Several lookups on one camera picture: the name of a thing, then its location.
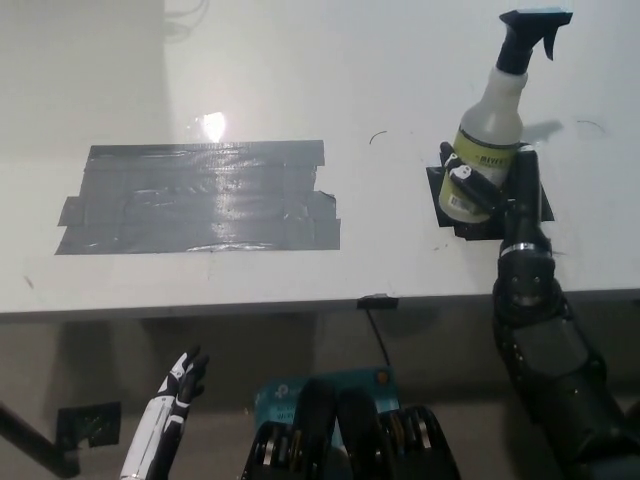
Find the robot torso black teal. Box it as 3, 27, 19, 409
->
244, 367, 461, 480

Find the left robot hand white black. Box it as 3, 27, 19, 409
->
118, 344, 211, 480

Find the black metal table leg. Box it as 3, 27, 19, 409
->
0, 399, 82, 480

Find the black square tape patch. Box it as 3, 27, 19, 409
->
425, 142, 556, 244

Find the spray bottle black trigger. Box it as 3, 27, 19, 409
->
438, 8, 574, 222

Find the small black tape strip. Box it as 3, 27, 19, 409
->
357, 292, 400, 310

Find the black floor tape patch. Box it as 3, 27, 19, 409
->
56, 401, 123, 448

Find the thin black cable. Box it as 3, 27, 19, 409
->
366, 307, 392, 366

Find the grey duct tape patch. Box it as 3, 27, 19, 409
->
53, 139, 342, 256

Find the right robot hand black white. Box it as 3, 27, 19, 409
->
438, 141, 550, 254

